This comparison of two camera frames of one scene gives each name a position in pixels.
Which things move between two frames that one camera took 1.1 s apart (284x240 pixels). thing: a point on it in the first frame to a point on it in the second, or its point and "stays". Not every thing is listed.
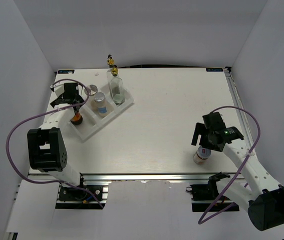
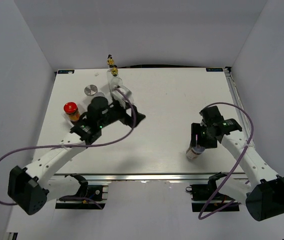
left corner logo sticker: (69, 71) stays
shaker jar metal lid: (92, 90) stays
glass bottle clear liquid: (116, 87) stays
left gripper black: (59, 98) to (126, 119)
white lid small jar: (202, 155) to (193, 152)
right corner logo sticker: (214, 69) stays
